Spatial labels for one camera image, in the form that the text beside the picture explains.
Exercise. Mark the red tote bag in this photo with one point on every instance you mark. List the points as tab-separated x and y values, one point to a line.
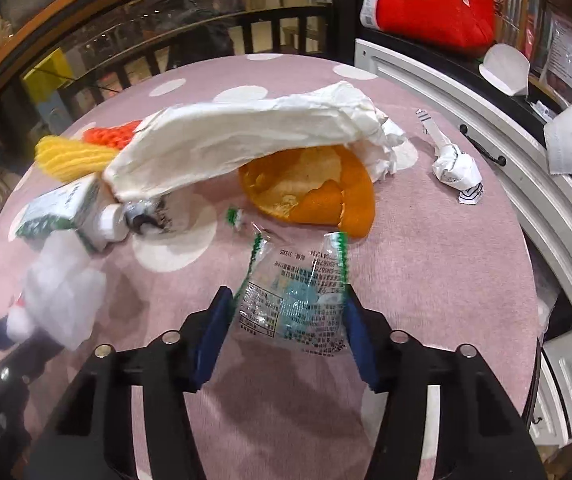
426	10

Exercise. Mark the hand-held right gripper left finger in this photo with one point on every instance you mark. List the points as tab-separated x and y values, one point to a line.
213	330

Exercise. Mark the white tissue paper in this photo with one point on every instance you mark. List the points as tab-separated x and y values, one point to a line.
225	135

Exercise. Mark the orange yellow knitted toy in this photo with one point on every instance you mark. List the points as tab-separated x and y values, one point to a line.
70	157

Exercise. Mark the crumpled striped white paper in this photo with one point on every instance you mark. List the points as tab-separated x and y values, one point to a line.
458	167

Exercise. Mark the orange peel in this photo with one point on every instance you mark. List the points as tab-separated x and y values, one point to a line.
356	185

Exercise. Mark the clear black-printed plastic wrapper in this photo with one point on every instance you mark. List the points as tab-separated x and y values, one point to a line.
145	217

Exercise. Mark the green white carton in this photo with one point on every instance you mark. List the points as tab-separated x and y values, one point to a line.
60	205

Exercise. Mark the black wooden railing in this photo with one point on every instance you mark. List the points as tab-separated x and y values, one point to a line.
286	15

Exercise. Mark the small green plastic scrap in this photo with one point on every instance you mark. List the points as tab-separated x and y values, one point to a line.
234	217

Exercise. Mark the small folded white face mask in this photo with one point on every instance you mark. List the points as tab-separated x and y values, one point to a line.
506	67

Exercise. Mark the white drawer cabinet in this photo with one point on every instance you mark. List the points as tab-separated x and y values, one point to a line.
531	200

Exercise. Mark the clear green-edged plastic wrapper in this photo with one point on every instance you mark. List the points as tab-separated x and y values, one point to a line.
291	310

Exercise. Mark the white soft wad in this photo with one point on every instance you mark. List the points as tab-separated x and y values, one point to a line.
60	295

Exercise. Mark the pink polka dot tablecloth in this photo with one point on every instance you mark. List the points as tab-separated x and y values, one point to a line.
441	260

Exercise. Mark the curved wooden counter rim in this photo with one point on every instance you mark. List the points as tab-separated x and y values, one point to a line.
90	7

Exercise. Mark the yellow box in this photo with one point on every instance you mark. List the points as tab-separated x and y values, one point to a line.
48	72

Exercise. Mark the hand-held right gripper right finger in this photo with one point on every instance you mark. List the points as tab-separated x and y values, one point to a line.
358	332

